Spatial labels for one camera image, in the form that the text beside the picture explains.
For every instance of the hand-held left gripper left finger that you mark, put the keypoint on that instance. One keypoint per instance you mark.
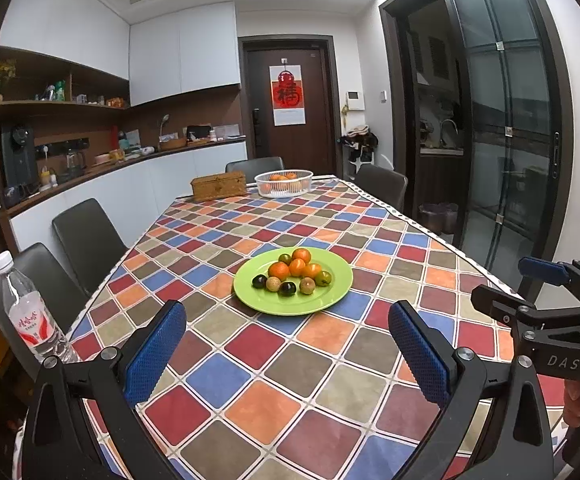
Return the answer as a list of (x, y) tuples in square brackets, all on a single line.
[(154, 350)]

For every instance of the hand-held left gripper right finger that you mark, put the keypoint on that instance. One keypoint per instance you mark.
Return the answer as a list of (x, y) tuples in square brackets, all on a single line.
[(420, 350)]

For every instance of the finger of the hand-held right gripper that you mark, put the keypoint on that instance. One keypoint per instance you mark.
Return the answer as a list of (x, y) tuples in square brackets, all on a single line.
[(545, 270), (500, 305)]

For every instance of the green plate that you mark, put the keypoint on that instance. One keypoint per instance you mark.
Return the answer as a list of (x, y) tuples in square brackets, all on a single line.
[(340, 280)]

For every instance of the yellow-green round fruit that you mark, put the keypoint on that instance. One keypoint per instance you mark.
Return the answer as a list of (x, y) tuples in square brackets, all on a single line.
[(324, 278)]

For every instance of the dark purple plum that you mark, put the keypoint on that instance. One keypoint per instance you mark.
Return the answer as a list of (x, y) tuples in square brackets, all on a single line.
[(286, 289), (259, 282)]

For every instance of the brown round fruit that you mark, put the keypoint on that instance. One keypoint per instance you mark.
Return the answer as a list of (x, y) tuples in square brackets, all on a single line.
[(306, 286), (273, 285)]

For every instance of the trash bin with bag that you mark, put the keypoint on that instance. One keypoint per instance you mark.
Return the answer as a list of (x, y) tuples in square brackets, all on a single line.
[(438, 217)]

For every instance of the dark leather chair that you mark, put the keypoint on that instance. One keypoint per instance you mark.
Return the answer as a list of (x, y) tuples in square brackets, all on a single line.
[(381, 187), (54, 285), (255, 166), (87, 240)]

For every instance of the clear plastic water bottle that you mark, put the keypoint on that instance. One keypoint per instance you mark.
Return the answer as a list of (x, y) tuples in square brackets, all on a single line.
[(29, 315)]

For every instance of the small dark green fruit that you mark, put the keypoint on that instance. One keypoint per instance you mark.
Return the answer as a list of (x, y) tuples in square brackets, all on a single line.
[(284, 259)]

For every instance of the glass sliding door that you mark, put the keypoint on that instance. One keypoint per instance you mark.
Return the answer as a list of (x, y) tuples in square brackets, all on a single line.
[(510, 110)]

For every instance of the kitchen faucet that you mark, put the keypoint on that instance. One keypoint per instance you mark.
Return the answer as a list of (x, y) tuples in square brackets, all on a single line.
[(449, 132)]

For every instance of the white base cabinet counter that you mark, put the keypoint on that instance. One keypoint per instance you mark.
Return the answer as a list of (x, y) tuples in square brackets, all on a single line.
[(144, 180)]

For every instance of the woven wicker box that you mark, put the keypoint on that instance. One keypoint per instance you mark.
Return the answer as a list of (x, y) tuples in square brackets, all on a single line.
[(218, 187)]

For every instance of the glass pitcher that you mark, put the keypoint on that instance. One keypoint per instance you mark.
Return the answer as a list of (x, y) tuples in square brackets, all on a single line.
[(74, 164)]

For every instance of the yellow baby bottle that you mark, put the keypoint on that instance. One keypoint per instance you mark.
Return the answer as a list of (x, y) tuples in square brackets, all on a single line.
[(45, 177)]

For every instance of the shallow wicker tray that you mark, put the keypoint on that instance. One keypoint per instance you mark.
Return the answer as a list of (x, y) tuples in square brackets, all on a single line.
[(172, 144)]

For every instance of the white rack with clothes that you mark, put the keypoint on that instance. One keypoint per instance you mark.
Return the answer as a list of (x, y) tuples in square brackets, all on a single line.
[(360, 142)]

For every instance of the red bottle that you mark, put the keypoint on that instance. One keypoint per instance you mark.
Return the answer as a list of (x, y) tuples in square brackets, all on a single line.
[(114, 137)]

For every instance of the black bag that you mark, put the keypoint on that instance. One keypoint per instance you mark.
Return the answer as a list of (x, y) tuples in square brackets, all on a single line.
[(199, 132)]

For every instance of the white desk lamp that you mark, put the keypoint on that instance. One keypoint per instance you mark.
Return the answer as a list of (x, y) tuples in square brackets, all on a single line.
[(163, 127)]

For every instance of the dark brown door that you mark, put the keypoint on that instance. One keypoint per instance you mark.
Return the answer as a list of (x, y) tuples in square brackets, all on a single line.
[(320, 135)]

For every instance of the black water dispenser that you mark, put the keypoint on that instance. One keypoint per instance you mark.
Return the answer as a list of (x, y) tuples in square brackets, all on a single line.
[(18, 155)]

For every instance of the orange snack packet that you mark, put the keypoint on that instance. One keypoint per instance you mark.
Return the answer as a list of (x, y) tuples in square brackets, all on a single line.
[(116, 102)]

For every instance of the white intercom panel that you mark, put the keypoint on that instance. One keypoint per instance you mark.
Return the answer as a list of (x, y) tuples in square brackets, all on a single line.
[(354, 99)]

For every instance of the green spray bottle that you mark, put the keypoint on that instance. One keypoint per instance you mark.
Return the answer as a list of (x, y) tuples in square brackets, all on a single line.
[(58, 91)]

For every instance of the yellow flowers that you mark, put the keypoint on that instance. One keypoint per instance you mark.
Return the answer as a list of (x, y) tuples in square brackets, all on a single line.
[(3, 70)]

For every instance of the black wall socket strip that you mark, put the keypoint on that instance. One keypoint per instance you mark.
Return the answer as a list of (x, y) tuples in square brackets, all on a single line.
[(62, 144)]

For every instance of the red and white wall calendar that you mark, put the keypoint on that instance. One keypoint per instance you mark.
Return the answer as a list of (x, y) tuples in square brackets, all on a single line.
[(288, 95)]

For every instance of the white wall cabinets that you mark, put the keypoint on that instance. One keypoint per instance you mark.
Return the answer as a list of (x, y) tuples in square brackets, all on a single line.
[(169, 50)]

